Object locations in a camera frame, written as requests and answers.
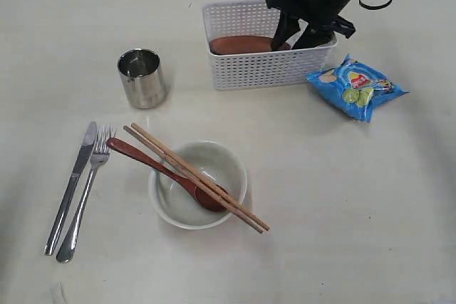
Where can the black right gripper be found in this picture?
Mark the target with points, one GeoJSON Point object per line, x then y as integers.
{"type": "Point", "coordinates": [319, 13]}

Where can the brown wooden bowl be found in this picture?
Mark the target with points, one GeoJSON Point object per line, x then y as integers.
{"type": "Point", "coordinates": [233, 45]}

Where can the blue snack packet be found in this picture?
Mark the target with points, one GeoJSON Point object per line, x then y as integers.
{"type": "Point", "coordinates": [355, 88]}

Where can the stainless steel cup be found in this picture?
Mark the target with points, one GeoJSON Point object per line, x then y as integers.
{"type": "Point", "coordinates": [141, 75]}

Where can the brown wooden chopstick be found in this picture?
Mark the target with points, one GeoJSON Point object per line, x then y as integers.
{"type": "Point", "coordinates": [199, 176]}
{"type": "Point", "coordinates": [192, 179]}

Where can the dark red wooden spoon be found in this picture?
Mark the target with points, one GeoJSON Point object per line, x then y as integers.
{"type": "Point", "coordinates": [204, 200]}

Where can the grey floral ceramic bowl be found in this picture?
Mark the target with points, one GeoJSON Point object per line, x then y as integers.
{"type": "Point", "coordinates": [176, 206]}

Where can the silver metal fork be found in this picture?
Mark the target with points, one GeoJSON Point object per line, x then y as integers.
{"type": "Point", "coordinates": [98, 158]}

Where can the silver table knife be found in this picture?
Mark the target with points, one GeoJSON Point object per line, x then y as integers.
{"type": "Point", "coordinates": [81, 161]}

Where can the white perforated plastic basket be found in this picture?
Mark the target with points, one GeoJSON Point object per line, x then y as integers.
{"type": "Point", "coordinates": [256, 70]}

